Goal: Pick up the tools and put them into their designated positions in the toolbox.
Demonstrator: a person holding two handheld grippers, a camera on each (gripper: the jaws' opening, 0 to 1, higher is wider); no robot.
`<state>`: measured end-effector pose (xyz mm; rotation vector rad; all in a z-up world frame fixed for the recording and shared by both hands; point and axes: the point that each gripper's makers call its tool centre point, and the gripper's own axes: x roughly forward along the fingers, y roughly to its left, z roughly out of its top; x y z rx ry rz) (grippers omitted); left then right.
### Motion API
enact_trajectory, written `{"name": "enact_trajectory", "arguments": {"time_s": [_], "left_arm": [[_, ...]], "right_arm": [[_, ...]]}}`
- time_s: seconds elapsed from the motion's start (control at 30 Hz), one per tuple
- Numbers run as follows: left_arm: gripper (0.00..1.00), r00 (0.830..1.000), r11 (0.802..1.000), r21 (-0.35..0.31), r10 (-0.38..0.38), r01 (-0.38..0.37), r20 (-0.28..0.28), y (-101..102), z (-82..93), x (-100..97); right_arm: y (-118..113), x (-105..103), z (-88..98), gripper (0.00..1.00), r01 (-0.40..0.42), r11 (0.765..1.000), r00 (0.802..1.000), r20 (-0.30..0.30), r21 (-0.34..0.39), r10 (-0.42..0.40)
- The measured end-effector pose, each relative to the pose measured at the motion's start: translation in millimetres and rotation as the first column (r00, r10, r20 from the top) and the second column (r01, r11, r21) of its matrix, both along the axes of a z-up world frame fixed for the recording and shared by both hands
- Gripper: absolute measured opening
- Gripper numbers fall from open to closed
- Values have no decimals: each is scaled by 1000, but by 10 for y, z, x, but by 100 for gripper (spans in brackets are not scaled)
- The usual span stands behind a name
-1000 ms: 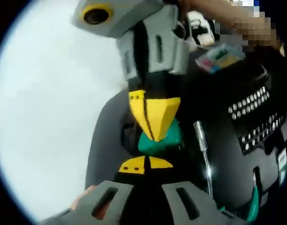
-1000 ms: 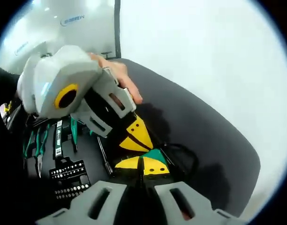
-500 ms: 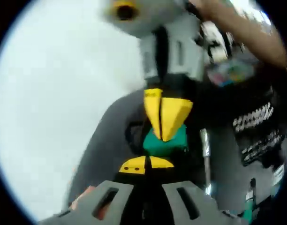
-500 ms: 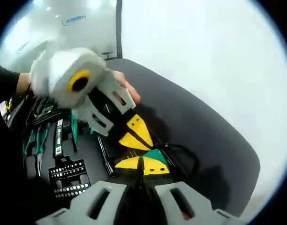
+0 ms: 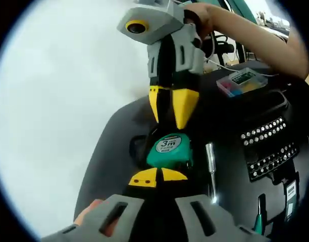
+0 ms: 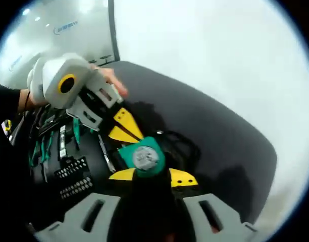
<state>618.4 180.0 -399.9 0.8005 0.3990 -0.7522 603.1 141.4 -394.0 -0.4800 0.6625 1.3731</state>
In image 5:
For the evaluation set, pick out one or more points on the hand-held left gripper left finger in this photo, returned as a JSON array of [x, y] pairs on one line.
[[94, 227]]

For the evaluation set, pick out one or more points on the person's right hand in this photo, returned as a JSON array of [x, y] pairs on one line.
[[207, 17]]

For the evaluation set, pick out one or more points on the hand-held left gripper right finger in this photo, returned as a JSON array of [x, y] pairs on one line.
[[220, 224]]

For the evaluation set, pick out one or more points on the green tape measure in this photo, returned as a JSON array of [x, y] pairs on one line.
[[169, 153]]

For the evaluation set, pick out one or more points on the rows of silver screwdriver bits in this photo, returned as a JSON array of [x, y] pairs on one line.
[[268, 148]]

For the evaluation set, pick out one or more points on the black toolbox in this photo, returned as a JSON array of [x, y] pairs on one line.
[[227, 156]]

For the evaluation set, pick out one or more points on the clear plastic screw box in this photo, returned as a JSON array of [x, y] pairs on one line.
[[241, 82]]

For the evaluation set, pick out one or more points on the person's left hand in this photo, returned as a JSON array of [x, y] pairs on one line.
[[87, 211]]

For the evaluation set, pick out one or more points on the teal-screen monitor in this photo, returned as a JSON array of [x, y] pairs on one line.
[[244, 10]]

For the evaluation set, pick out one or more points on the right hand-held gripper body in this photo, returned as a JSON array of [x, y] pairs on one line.
[[154, 25]]

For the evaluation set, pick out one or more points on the silver socket extension bar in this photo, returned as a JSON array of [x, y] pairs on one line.
[[212, 164]]

